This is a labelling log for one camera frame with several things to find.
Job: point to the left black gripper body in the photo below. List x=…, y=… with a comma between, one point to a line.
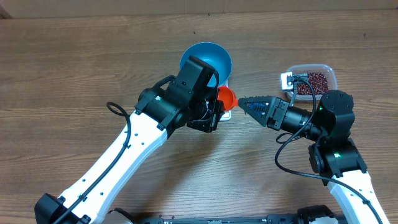
x=205, y=123

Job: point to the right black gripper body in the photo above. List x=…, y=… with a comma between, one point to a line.
x=275, y=112

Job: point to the orange measuring scoop blue handle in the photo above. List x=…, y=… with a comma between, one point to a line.
x=228, y=97

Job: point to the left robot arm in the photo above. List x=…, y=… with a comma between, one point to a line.
x=173, y=102

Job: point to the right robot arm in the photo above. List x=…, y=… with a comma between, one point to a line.
x=334, y=158

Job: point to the white kitchen scale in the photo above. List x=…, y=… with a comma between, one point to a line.
x=227, y=114

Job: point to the blue bowl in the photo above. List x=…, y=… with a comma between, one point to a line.
x=213, y=54

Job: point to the red beans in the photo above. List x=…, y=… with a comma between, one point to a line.
x=318, y=82

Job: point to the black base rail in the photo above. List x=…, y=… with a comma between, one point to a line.
x=318, y=214

